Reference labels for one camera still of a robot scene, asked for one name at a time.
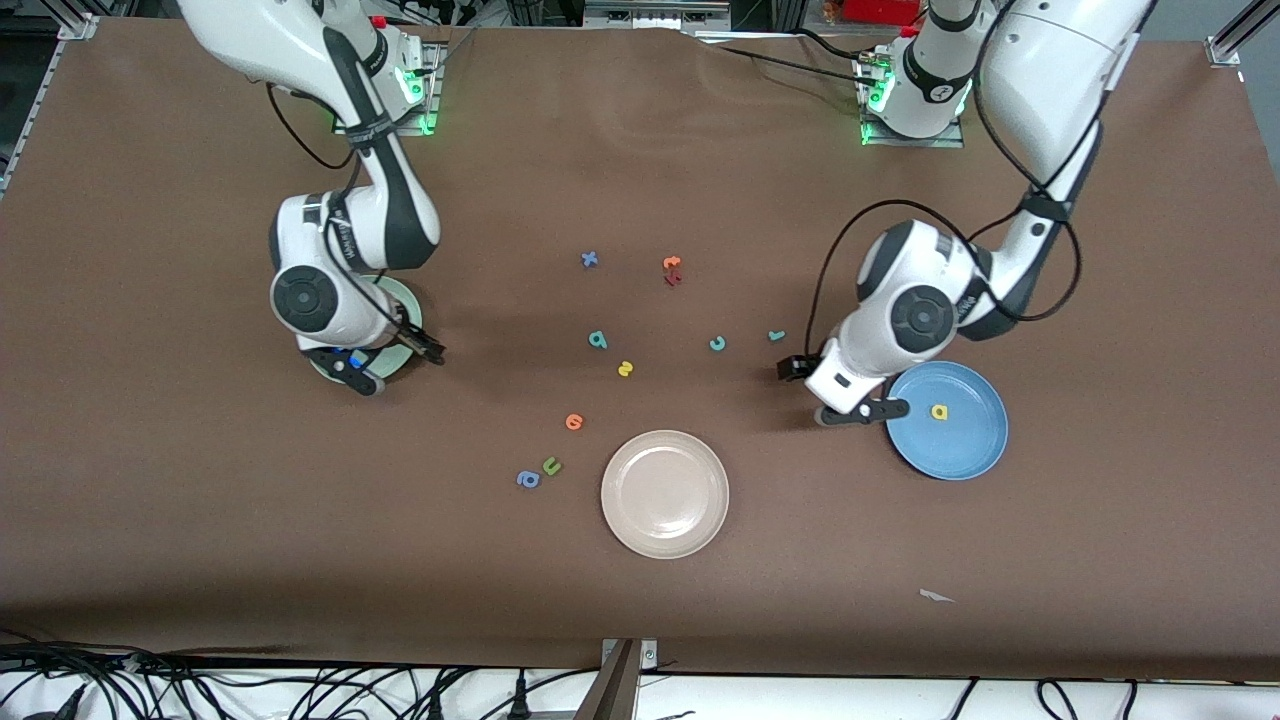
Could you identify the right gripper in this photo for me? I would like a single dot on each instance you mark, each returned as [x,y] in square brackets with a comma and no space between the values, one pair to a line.
[418,341]

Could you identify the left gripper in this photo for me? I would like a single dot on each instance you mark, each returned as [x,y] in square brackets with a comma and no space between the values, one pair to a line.
[797,368]

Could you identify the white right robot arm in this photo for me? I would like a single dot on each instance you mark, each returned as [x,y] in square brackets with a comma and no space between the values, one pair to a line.
[300,40]

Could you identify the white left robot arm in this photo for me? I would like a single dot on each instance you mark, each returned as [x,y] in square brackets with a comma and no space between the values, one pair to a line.
[1050,70]

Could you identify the green plate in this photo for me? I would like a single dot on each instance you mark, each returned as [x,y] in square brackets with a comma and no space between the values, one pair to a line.
[402,358]

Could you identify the blue letter a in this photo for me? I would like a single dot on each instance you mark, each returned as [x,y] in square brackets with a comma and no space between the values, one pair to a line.
[528,480]

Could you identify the blue plate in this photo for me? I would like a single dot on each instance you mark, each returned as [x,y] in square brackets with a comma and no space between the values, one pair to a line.
[960,440]

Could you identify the beige plate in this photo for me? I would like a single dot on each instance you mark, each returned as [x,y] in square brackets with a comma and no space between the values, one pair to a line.
[664,494]

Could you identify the brown table cover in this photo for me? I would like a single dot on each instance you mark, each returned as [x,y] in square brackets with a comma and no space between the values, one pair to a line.
[640,160]

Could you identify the white paper scrap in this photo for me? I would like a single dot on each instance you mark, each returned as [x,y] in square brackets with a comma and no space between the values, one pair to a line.
[935,596]

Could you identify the black power plug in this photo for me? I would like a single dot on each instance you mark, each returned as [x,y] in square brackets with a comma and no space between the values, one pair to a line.
[520,700]
[436,708]

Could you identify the red box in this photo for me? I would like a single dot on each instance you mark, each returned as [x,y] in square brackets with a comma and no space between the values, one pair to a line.
[880,10]

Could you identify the grey metal box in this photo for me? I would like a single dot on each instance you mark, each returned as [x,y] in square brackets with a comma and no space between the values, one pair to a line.
[655,12]

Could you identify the aluminium corner profile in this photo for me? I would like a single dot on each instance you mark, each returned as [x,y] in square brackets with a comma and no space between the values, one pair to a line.
[78,27]
[1225,45]

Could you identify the metal bracket with beam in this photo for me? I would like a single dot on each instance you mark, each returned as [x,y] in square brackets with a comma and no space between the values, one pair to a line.
[620,680]

